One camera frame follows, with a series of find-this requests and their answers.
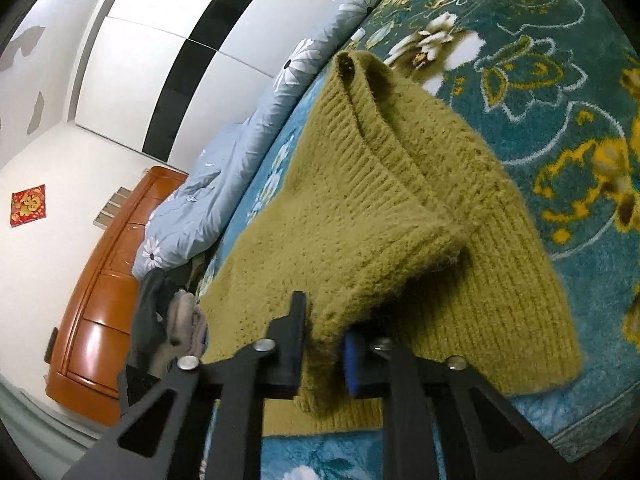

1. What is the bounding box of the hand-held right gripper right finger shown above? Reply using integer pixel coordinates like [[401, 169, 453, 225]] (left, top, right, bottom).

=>
[[343, 330, 576, 480]]

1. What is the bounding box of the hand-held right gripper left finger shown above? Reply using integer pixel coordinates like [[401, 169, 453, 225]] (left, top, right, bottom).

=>
[[65, 291, 307, 480]]

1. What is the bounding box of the olive green knitted sweater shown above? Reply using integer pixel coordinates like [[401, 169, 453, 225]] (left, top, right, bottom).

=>
[[200, 50, 587, 434]]

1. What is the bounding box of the beige cloth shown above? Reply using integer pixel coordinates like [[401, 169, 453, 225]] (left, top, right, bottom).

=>
[[165, 292, 207, 362]]

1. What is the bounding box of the dark grey cloth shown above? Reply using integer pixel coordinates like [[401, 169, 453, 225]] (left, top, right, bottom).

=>
[[131, 269, 177, 362]]

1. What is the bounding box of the grey blue floral duvet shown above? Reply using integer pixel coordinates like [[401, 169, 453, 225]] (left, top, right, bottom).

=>
[[132, 0, 426, 282]]

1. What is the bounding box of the wooden headboard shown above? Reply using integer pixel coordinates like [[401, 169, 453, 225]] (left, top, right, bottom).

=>
[[45, 165, 192, 429]]

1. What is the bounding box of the white wardrobe with black stripe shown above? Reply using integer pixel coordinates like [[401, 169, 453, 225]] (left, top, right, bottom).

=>
[[69, 0, 332, 172]]

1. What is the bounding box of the teal floral blanket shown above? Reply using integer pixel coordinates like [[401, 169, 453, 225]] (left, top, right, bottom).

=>
[[197, 0, 640, 480]]

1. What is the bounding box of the red wall decoration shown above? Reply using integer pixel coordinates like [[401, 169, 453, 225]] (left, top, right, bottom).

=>
[[9, 184, 49, 229]]

